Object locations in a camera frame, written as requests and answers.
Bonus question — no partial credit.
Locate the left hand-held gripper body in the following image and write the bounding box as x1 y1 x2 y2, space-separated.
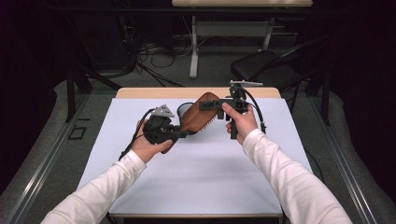
143 104 182 146

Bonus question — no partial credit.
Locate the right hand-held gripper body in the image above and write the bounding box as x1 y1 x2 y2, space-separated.
218 79 264 140

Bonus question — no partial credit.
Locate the brown wooden hairbrush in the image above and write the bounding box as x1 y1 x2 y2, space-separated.
161 91 222 155

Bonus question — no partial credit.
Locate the black mesh cup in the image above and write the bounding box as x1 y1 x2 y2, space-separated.
177 101 200 135

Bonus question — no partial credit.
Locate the person's left hand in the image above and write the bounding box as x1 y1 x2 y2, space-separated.
130 119 174 164

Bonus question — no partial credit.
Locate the person's right hand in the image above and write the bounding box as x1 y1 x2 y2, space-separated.
221 102 259 146

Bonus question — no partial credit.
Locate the wooden table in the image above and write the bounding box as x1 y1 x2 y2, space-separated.
106 87 285 219

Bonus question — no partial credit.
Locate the black folding chair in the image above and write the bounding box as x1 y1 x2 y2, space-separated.
230 35 332 94

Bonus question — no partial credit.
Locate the white table sheet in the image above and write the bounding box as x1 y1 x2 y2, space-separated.
78 97 313 217

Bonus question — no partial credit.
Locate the white-legged desk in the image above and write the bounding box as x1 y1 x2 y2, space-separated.
171 0 314 79

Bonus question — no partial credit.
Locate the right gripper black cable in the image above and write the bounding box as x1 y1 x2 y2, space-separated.
242 88 326 185

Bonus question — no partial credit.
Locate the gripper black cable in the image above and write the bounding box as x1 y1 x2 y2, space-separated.
242 88 326 185
118 107 157 161

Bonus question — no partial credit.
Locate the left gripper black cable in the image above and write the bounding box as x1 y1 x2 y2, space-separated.
118 107 157 161

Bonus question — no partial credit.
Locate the bundle of floor cables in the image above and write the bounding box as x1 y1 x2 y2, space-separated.
120 15 208 89

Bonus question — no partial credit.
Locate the black metal stand post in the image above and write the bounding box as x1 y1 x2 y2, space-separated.
321 66 332 127

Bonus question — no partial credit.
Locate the black metal stand frame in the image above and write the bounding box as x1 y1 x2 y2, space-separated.
64 60 123 123

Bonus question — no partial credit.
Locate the metal floor rail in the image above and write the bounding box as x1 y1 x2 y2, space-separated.
3 92 92 224
307 92 378 224

